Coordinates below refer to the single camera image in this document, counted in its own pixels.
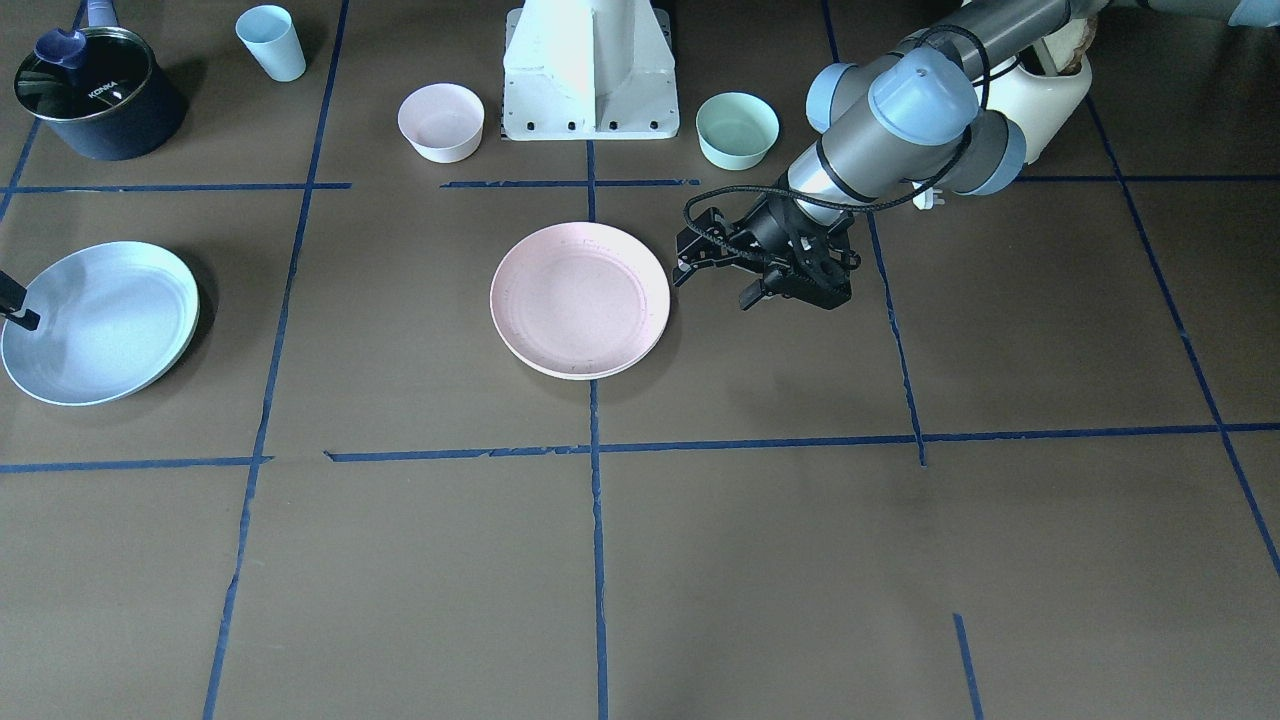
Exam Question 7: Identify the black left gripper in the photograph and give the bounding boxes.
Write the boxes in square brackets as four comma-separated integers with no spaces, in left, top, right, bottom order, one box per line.
[675,195,812,287]

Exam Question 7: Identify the blue plate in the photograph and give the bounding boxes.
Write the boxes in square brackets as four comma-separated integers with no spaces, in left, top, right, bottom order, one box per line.
[3,241,200,407]

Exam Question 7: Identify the pink plate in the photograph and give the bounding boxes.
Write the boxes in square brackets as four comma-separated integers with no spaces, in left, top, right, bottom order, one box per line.
[489,222,671,380]

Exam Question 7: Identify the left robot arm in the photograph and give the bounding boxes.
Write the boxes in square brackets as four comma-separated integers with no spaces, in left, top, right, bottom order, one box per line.
[672,1,1105,309]

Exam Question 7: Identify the green bowl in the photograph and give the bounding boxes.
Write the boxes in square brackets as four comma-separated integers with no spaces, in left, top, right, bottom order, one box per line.
[695,92,781,170]

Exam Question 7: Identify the dark blue saucepan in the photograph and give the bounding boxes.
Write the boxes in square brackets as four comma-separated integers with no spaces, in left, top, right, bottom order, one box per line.
[27,1,187,161]

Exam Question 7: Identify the glass pot lid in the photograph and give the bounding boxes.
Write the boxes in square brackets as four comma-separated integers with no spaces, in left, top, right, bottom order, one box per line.
[13,27,154,120]

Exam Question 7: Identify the pink bowl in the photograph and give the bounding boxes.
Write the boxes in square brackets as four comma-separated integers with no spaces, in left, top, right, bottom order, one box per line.
[397,83,486,164]

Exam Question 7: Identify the light blue cup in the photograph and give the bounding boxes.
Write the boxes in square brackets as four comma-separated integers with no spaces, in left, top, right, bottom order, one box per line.
[236,5,306,83]

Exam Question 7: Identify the cream toaster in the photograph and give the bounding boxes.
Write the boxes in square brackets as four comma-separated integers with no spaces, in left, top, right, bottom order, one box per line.
[988,40,1093,164]

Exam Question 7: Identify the bread slice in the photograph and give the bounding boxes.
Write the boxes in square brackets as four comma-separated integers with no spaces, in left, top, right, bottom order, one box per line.
[1033,17,1098,77]

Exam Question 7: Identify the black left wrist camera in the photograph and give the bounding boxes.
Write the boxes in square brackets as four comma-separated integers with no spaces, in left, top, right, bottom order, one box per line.
[739,234,861,310]

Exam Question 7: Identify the black camera cable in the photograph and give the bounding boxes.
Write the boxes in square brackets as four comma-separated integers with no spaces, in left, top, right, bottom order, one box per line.
[684,26,1021,272]

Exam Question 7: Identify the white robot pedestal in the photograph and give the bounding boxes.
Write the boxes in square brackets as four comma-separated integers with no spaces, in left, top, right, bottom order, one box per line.
[500,1,680,142]

